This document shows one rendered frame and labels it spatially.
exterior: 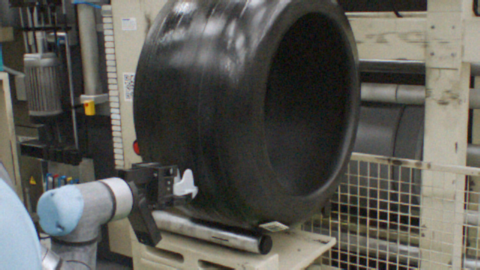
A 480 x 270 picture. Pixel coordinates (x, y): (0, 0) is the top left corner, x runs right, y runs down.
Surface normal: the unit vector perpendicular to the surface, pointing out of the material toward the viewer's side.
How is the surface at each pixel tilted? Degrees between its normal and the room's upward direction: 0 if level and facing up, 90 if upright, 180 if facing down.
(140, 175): 90
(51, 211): 83
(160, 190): 90
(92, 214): 95
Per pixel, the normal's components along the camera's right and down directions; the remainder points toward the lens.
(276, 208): 0.73, 0.26
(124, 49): -0.58, 0.21
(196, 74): -0.56, -0.12
